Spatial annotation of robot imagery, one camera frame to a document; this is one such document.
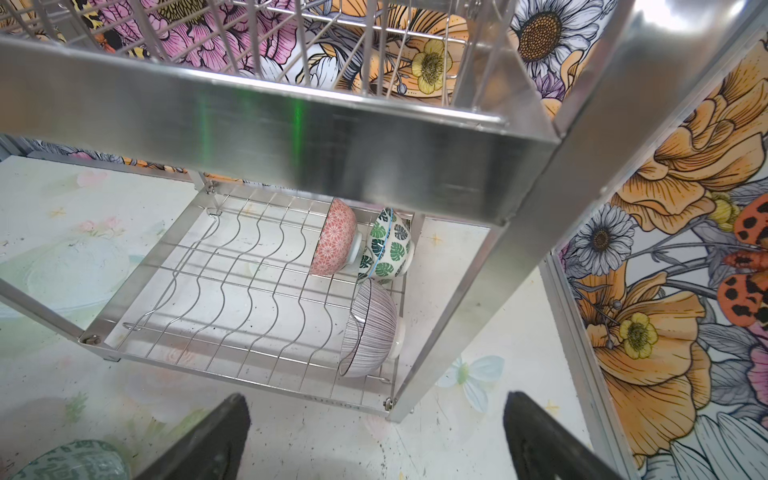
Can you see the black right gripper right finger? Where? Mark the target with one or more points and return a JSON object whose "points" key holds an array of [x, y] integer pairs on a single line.
{"points": [[541, 448]]}

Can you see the purple striped bowl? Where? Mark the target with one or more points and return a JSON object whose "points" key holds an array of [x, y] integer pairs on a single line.
{"points": [[374, 333]]}

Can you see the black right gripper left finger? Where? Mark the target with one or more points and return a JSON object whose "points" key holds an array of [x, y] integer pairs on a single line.
{"points": [[213, 449]]}

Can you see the black white floral bowl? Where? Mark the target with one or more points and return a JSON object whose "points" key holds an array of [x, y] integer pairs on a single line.
{"points": [[339, 240]]}

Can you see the teal geometric pattern bowl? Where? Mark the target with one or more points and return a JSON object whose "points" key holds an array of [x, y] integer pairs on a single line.
{"points": [[81, 459]]}

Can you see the steel two-tier dish rack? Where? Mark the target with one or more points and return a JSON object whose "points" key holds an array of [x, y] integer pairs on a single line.
{"points": [[492, 157]]}

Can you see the green leaf pattern bowl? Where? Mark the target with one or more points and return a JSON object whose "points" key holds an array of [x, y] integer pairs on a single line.
{"points": [[389, 249]]}

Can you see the aluminium right corner post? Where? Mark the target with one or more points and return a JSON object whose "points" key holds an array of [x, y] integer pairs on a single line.
{"points": [[602, 423]]}

